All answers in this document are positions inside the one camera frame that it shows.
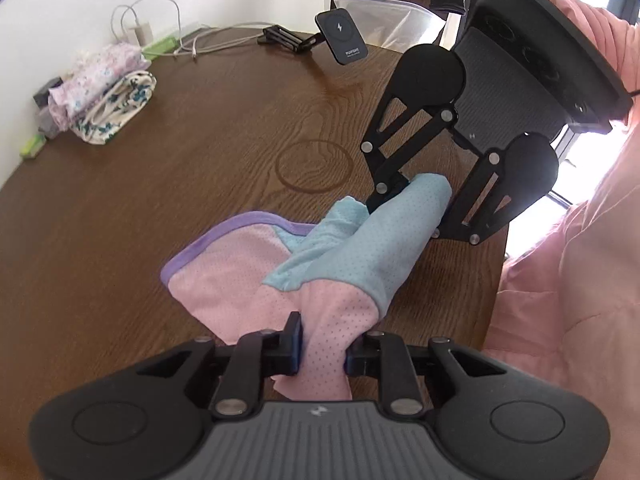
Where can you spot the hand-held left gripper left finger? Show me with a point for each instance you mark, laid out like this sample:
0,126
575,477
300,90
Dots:
298,347

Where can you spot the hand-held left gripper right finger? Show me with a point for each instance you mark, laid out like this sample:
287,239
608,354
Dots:
352,360

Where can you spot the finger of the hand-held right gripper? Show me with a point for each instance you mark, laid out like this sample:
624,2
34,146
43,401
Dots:
465,210
385,160

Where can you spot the pink blue purple mesh garment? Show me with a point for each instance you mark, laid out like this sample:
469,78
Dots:
300,270

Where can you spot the person's right forearm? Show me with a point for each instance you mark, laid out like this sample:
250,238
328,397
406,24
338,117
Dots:
615,50

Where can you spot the white teal-flowered folded clothes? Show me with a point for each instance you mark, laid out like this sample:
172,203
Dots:
115,110

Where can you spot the pink floral folded clothes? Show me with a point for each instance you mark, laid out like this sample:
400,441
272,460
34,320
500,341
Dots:
95,77

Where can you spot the clear plastic bag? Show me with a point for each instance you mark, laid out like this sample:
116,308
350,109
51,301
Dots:
395,22

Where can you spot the person's pink clothing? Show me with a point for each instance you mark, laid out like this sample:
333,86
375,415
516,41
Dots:
575,310

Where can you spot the black folding phone stand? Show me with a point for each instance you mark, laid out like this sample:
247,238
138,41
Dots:
285,39

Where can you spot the green white power strip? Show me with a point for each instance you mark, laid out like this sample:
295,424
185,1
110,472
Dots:
165,45

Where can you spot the white charger plug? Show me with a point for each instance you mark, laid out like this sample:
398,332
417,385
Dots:
132,35
145,33

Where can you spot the green tissue pack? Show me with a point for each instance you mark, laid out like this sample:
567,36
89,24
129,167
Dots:
31,147

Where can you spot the grey patterned pouch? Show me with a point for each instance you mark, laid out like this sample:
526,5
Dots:
47,122

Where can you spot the black box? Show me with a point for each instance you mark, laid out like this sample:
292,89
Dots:
46,92

